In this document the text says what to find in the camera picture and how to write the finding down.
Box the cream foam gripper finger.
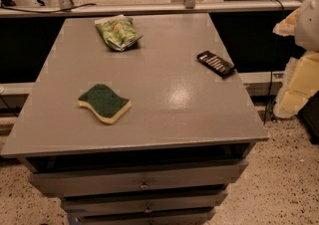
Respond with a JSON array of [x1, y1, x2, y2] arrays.
[[273, 7, 319, 118]]

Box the green jalapeno chip bag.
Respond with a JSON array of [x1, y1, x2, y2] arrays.
[[95, 15, 142, 52]]

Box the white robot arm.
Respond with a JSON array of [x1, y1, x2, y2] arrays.
[[273, 0, 319, 118]]

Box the black rxbar chocolate bar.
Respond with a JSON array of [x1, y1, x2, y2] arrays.
[[196, 51, 235, 78]]

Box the grey lower side beam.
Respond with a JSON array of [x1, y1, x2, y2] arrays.
[[239, 71, 284, 97]]

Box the grey drawer cabinet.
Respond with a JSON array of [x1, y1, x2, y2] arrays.
[[0, 13, 270, 225]]

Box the middle grey drawer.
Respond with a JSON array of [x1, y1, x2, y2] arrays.
[[62, 188, 227, 217]]

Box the grey drawer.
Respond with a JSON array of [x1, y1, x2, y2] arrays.
[[62, 188, 227, 217], [30, 158, 248, 197], [68, 207, 215, 225]]

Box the bottom grey drawer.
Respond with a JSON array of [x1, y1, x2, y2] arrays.
[[68, 207, 215, 225]]

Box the green and yellow sponge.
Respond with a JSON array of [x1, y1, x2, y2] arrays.
[[78, 84, 131, 124]]

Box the top grey drawer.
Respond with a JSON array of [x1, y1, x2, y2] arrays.
[[30, 158, 248, 197]]

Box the black hanging cable right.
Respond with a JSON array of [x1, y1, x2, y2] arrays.
[[263, 0, 286, 125]]

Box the grey metal rail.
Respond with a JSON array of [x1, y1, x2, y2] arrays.
[[0, 0, 301, 18]]

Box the black cable on rail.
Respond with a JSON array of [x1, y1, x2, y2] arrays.
[[0, 2, 98, 14]]

